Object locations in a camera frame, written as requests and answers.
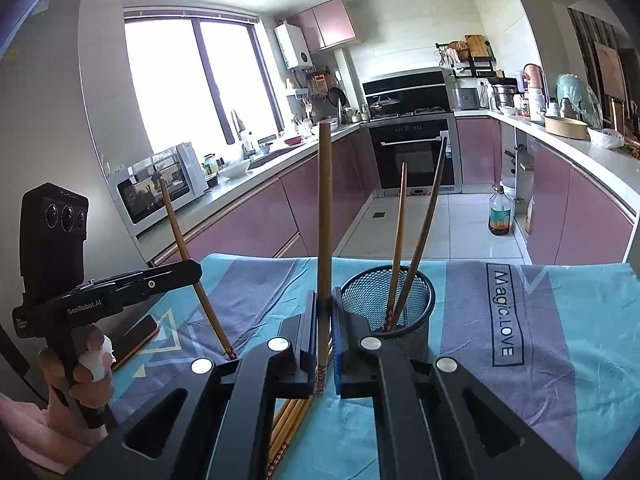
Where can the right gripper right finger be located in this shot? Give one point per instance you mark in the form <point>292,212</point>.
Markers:
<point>434,420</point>

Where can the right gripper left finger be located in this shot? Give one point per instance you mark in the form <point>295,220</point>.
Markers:
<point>214,424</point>

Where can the wooden chopstick four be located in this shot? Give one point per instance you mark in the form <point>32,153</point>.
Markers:
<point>425,230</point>

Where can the wooden chopstick eight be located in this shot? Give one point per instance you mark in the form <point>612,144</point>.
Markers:
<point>295,434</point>

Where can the wooden chopstick six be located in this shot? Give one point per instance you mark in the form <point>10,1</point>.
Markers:
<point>275,447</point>

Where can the wooden chopstick seven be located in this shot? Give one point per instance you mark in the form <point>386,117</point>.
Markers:
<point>290,432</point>

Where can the wooden chopstick five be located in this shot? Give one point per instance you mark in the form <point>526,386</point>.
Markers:
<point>281,417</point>

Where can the wooden chopstick three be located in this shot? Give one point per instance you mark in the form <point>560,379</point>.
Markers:
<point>399,240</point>

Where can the wooden chopstick two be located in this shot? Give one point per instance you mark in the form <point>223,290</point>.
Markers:
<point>324,275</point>

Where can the left hand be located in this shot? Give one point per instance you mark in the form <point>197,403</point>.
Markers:
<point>90,394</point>

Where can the blue grey tablecloth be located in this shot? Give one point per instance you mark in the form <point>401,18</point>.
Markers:
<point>558,344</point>

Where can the black mesh cup holder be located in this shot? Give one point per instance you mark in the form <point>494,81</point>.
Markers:
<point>368,295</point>

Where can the oil bottle on floor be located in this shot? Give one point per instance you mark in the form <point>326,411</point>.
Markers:
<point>500,212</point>

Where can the white bowl on counter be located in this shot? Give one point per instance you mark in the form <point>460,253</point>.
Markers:
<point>238,169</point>

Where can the window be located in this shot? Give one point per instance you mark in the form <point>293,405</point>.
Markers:
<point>202,80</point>

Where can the black built-in oven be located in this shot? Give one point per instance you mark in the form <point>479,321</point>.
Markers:
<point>417,141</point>

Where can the bamboo steamer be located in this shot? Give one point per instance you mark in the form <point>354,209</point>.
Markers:
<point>568,128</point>

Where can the steel pot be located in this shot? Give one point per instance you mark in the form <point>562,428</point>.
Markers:
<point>504,94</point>

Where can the black range hood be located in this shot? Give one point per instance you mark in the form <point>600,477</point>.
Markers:
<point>409,93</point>

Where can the white water heater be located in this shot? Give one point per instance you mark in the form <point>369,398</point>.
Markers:
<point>293,46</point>

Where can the pink kettle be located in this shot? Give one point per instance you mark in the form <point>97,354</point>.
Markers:
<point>533,76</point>

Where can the teal covered appliance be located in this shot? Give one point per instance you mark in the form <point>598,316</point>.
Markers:
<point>584,101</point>

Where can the black camera box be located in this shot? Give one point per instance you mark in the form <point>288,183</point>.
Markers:
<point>53,229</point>

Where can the black wall rack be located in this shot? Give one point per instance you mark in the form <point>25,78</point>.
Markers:
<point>469,58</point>

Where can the pink wall cabinet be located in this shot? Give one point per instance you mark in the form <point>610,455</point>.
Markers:
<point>325,26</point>

